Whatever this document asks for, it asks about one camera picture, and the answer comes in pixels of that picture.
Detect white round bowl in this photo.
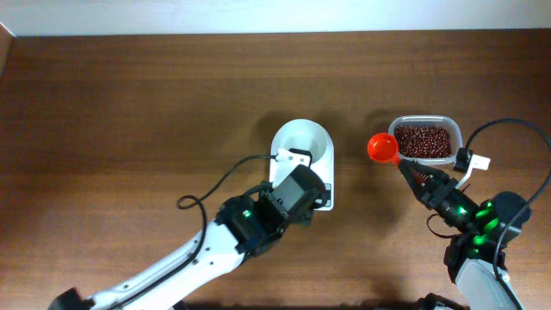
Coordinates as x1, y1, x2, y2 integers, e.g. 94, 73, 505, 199
271, 119, 329, 163

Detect red beans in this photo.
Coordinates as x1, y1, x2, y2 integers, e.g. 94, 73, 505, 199
393, 126, 452, 158

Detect white digital kitchen scale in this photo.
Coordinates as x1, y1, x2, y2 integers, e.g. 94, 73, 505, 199
270, 131, 335, 212

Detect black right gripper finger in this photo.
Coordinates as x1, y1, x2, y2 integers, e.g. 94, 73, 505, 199
399, 160, 430, 201
406, 160, 456, 189

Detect red plastic measuring scoop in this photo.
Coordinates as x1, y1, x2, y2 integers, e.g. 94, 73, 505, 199
367, 133, 400, 165

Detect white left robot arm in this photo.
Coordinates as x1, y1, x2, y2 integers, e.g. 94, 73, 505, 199
48, 164, 331, 310

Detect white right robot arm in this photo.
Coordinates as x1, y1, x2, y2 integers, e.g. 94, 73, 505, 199
398, 159, 531, 309

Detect clear plastic bean container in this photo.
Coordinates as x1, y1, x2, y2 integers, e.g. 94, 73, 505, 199
388, 115, 463, 165

